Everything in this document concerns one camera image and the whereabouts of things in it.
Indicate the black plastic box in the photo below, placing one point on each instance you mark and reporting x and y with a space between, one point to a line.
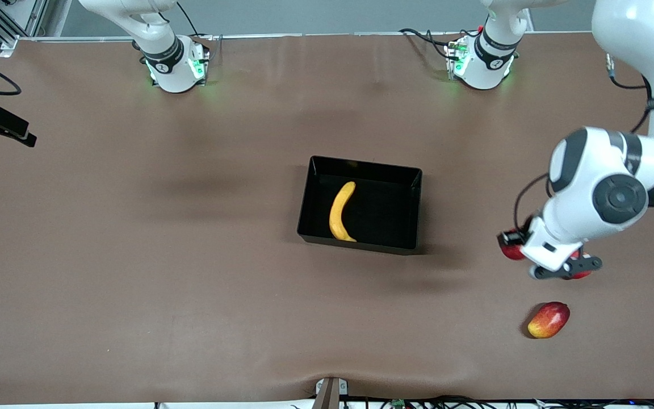
384 227

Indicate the brown table mat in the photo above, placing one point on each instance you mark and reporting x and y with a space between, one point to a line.
134 255

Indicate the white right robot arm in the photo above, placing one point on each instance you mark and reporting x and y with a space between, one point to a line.
168 62

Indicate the small red yellow apple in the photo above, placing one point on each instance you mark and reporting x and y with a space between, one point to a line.
511 253

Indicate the red yellow mango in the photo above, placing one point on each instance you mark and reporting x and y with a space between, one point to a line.
548 320

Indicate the yellow banana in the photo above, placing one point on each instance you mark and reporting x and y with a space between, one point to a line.
337 216

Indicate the red peach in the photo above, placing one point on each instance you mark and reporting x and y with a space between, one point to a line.
582 275

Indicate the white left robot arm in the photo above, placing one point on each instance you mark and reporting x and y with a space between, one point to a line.
588 187

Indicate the aluminium frame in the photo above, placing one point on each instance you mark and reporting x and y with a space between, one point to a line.
34 17

